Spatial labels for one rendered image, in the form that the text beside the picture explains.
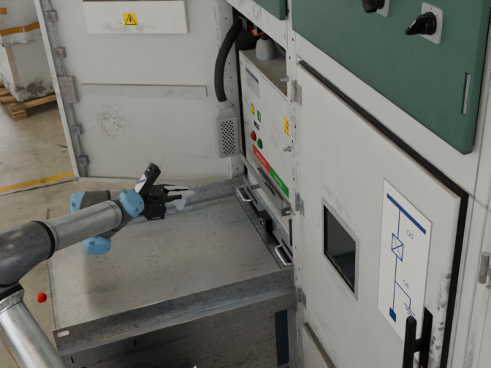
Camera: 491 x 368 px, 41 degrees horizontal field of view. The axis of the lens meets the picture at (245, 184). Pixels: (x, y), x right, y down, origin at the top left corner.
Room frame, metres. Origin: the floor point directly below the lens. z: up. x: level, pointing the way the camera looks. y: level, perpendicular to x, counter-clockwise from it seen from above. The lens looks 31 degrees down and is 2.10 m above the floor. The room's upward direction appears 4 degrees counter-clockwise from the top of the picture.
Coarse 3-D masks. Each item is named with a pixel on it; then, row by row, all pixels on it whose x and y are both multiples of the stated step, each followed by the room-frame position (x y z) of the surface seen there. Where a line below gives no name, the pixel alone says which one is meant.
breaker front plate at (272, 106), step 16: (240, 64) 2.00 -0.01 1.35; (256, 96) 1.86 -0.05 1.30; (272, 96) 1.73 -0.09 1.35; (256, 112) 1.87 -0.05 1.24; (272, 112) 1.73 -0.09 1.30; (272, 128) 1.74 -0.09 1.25; (256, 144) 1.89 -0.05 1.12; (272, 144) 1.75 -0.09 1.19; (288, 144) 1.62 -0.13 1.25; (256, 160) 1.90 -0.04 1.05; (272, 160) 1.75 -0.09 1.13; (288, 160) 1.62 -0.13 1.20; (288, 176) 1.62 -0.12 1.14; (272, 192) 1.77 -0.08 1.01; (272, 208) 1.77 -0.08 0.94; (288, 224) 1.64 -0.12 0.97
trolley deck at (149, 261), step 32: (160, 224) 1.87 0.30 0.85; (192, 224) 1.86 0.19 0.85; (224, 224) 1.84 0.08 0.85; (64, 256) 1.73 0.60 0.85; (96, 256) 1.71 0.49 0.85; (128, 256) 1.70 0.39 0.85; (160, 256) 1.69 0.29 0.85; (192, 256) 1.68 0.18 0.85; (224, 256) 1.66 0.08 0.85; (256, 256) 1.65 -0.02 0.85; (64, 288) 1.56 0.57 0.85; (96, 288) 1.55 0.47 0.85; (128, 288) 1.54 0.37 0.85; (160, 288) 1.53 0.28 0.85; (192, 288) 1.52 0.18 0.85; (288, 288) 1.49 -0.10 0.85; (64, 320) 1.42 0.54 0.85; (192, 320) 1.38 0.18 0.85; (224, 320) 1.41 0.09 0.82; (64, 352) 1.30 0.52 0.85; (96, 352) 1.30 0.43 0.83; (128, 352) 1.33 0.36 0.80
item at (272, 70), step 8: (248, 56) 1.95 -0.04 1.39; (280, 56) 1.94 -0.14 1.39; (256, 64) 1.87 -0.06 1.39; (264, 64) 1.88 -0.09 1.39; (272, 64) 1.88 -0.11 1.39; (280, 64) 1.87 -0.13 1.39; (264, 72) 1.80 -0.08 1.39; (272, 72) 1.81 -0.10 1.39; (280, 72) 1.81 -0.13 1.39; (272, 80) 1.74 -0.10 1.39; (280, 80) 1.74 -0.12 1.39; (280, 88) 1.68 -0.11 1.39
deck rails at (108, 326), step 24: (216, 192) 2.01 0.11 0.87; (144, 216) 1.92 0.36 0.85; (216, 288) 1.43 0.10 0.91; (240, 288) 1.45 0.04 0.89; (264, 288) 1.47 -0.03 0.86; (120, 312) 1.36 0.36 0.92; (144, 312) 1.38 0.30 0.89; (168, 312) 1.39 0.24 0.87; (192, 312) 1.41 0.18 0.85; (72, 336) 1.32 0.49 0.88; (96, 336) 1.34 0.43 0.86
